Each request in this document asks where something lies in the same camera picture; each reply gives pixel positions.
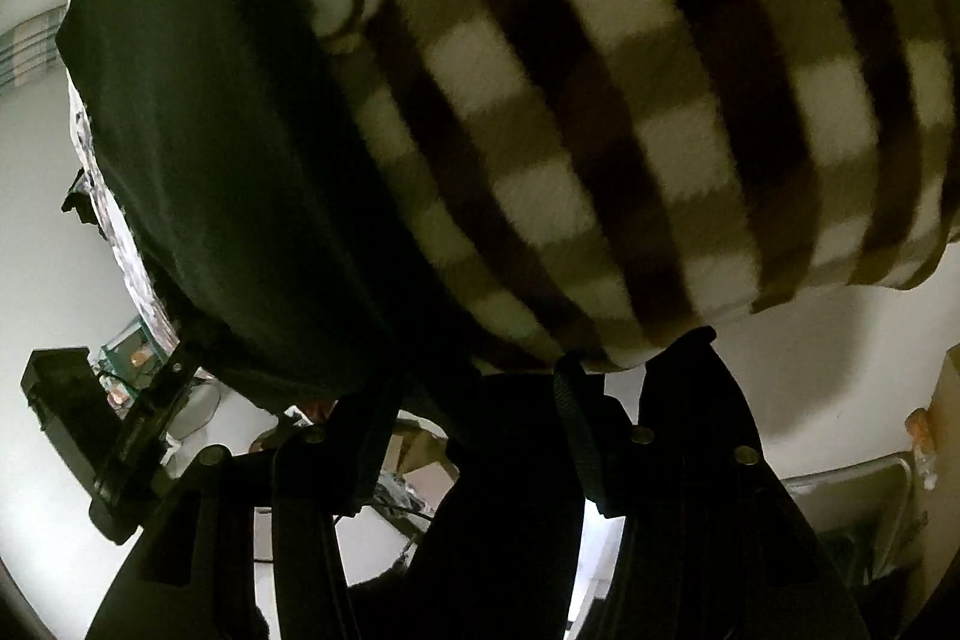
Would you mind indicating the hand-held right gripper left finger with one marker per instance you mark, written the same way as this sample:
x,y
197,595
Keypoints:
x,y
360,452

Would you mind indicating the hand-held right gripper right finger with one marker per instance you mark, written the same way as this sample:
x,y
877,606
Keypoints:
x,y
592,452

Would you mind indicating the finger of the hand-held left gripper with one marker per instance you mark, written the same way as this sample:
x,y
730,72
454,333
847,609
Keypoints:
x,y
146,437

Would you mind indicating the dark striped sweater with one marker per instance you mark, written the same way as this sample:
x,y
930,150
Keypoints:
x,y
225,123

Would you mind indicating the brown cardboard box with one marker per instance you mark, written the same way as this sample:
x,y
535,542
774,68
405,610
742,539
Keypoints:
x,y
424,464
946,415

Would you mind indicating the green shelf rack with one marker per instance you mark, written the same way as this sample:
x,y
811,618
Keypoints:
x,y
126,349

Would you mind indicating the grey plastic bin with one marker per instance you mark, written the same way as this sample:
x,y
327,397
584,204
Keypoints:
x,y
855,497

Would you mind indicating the green banded curtain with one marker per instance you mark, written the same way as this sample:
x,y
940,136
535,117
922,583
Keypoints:
x,y
30,48

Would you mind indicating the floral plaid-edged blanket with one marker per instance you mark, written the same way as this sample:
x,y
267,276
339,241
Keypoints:
x,y
637,85

